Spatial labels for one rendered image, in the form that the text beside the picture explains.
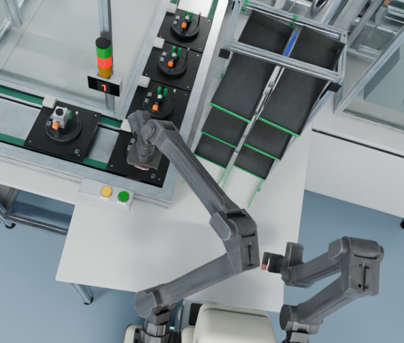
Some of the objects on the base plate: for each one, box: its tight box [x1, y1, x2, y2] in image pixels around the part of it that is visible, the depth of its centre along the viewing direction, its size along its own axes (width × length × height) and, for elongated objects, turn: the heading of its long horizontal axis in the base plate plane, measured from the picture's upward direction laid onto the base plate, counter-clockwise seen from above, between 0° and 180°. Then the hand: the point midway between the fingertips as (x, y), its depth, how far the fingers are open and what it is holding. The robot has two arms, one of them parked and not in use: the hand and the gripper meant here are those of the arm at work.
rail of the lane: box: [0, 135, 173, 210], centre depth 164 cm, size 6×89×11 cm, turn 72°
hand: (143, 167), depth 135 cm, fingers closed
